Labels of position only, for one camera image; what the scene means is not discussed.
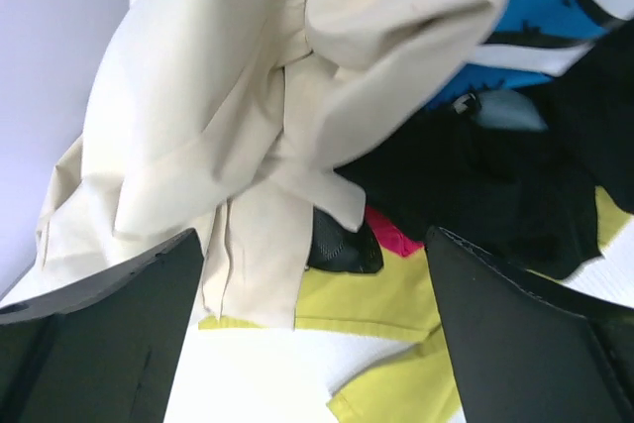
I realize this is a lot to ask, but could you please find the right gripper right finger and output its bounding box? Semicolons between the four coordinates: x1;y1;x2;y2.
426;227;633;422

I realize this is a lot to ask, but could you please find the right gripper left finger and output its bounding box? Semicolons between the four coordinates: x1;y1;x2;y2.
1;230;203;423

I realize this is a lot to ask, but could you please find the yellow-green cloth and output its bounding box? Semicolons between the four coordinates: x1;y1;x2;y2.
197;184;633;423

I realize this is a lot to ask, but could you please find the black cloth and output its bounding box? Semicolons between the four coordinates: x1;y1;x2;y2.
339;24;633;279

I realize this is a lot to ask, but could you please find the beige cloth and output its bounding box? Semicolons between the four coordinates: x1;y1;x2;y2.
33;0;507;327

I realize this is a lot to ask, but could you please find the pink red cloth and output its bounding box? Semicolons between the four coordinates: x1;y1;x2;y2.
365;206;424;258

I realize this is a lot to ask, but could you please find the blue white patterned cloth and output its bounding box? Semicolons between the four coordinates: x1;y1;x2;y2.
421;0;633;132

